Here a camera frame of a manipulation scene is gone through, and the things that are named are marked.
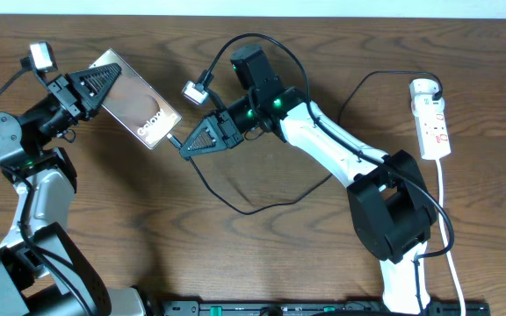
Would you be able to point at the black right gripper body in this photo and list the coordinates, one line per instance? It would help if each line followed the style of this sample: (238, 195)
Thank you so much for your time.
(231, 132)

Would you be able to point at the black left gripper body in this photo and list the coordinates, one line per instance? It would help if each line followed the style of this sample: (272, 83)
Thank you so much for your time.
(66, 97)

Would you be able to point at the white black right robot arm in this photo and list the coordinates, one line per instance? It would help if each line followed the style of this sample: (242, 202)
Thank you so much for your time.
(390, 210)

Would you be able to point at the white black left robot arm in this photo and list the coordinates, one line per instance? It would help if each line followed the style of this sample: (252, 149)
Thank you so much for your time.
(42, 271)

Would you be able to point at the white charger adapter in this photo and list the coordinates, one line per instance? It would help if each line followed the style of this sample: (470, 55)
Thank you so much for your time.
(427, 87)

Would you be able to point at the white power strip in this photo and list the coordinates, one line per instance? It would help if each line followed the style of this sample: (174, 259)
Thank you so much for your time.
(431, 127)

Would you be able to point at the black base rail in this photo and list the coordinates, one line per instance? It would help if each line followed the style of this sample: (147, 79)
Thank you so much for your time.
(251, 308)

